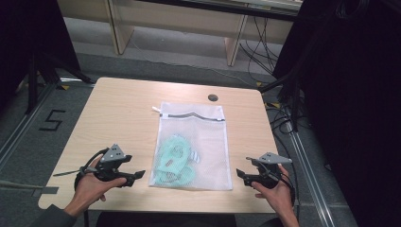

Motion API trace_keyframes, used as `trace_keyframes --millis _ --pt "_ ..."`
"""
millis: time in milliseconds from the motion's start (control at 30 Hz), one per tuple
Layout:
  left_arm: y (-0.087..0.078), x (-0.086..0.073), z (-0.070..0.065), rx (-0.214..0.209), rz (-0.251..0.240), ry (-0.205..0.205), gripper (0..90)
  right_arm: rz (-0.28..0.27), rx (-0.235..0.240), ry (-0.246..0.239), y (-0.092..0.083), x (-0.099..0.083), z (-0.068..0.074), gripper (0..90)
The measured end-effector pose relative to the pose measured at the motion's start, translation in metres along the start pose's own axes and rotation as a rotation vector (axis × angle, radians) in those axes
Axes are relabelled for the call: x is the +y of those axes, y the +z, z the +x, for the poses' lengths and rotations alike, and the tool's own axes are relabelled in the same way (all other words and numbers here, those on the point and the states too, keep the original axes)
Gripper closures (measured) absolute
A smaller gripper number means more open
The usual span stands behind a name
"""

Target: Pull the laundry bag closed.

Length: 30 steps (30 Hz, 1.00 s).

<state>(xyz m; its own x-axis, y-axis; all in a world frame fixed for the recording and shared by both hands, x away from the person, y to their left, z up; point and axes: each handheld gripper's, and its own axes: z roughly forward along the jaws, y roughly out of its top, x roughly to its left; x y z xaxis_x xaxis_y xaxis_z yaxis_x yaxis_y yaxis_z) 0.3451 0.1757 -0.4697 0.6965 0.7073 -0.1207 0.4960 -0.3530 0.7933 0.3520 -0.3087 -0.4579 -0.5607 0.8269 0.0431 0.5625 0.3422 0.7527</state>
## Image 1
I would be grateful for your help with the person's dark lap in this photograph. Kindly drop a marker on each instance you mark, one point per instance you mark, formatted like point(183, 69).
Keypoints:
point(164, 220)

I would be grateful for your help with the grey tape strip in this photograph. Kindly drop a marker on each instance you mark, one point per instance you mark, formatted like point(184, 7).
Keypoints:
point(45, 190)

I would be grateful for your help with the person's right hand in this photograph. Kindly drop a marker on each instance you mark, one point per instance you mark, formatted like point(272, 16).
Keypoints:
point(280, 197)

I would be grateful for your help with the light wooden shelf unit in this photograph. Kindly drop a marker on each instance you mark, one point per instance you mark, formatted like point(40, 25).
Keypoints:
point(176, 15)

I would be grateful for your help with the grey table grommet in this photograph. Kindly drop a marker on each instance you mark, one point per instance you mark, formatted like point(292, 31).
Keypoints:
point(213, 97)

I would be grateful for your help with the metal floor rail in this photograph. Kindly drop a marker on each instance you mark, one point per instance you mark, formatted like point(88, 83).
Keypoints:
point(22, 126)
point(310, 176)

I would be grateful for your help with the person's left hand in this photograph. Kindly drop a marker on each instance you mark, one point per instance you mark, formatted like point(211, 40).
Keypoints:
point(91, 189)

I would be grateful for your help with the mint green garment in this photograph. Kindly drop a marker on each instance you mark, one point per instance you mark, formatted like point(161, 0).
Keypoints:
point(170, 160)

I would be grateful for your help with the white mesh laundry bag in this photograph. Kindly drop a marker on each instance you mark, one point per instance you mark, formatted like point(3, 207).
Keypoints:
point(206, 142)

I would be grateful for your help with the black curtain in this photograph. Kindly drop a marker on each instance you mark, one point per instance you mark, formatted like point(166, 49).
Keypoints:
point(28, 38)
point(353, 94)

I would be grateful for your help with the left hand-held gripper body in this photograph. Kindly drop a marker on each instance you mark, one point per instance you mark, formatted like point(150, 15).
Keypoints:
point(110, 168)

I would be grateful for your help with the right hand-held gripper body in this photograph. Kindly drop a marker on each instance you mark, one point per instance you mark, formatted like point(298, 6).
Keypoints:
point(268, 176)

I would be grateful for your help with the black metal stand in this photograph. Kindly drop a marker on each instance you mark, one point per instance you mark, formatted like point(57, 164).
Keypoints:
point(294, 104)
point(33, 85)

